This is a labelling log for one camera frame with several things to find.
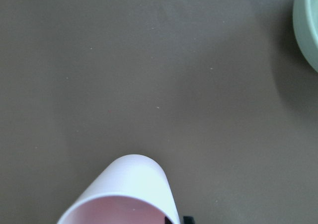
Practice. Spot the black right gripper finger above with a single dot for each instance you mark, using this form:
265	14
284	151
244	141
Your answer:
188	220

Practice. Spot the pink cup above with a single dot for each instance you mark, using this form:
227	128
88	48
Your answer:
133	189

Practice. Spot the green bowl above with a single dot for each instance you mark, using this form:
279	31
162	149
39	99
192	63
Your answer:
305	25

